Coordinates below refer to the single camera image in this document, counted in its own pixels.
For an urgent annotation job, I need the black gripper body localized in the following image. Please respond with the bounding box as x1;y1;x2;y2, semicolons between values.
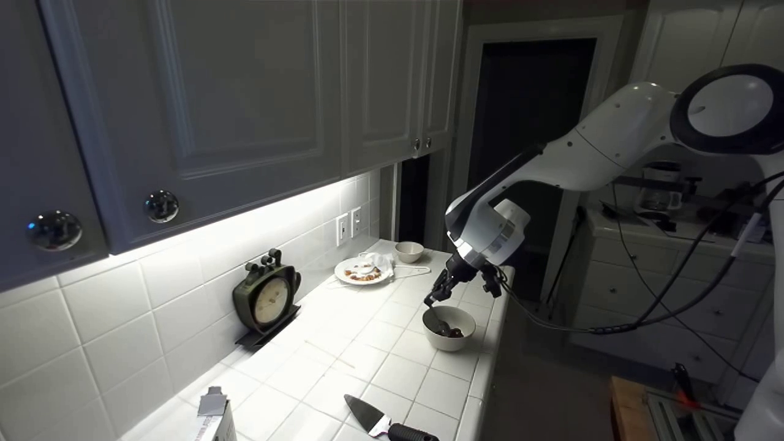
439;254;481;288

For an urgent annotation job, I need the small white spoon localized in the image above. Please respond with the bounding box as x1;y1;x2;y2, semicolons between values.
424;301;452;331

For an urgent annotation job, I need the grey bowl with food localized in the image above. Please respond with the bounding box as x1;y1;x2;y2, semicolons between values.
420;304;477;355

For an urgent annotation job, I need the brown food in bowl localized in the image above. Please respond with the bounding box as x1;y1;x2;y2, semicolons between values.
430;318;466;341

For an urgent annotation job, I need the small empty white bowl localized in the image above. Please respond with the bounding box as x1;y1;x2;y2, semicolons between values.
392;241;426;264

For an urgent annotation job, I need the white plate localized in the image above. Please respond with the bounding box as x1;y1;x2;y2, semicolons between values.
333;258;398;288

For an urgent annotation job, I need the black kitchen scale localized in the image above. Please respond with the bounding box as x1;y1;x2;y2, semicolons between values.
231;247;305;353

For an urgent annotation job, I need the wooden board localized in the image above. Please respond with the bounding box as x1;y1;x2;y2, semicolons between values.
607;375;682;441

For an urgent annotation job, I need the white drawer dresser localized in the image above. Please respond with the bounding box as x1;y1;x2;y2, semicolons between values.
572;205;784;363

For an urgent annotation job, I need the metal rack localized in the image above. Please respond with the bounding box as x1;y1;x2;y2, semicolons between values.
644;388;742;441

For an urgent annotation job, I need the wide grey panelled cabinet door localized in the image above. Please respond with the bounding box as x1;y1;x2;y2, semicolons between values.
35;0;346;254

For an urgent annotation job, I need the white wall power outlet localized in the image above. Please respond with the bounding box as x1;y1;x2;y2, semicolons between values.
333;210;354;249

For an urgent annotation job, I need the black handled kitchen knife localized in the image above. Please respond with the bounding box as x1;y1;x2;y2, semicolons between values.
340;393;442;441

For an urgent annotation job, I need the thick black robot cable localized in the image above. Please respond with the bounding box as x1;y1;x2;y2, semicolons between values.
497;173;784;339

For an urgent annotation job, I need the thin black cable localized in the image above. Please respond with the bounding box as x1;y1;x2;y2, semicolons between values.
610;181;763;388

